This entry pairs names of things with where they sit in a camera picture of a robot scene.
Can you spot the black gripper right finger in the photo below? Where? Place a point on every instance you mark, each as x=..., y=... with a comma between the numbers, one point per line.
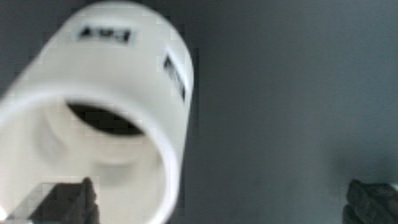
x=371, y=207

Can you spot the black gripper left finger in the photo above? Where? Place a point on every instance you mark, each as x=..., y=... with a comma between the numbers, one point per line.
x=57, y=204

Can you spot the white lamp shade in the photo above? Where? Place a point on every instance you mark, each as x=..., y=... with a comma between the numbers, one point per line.
x=94, y=114

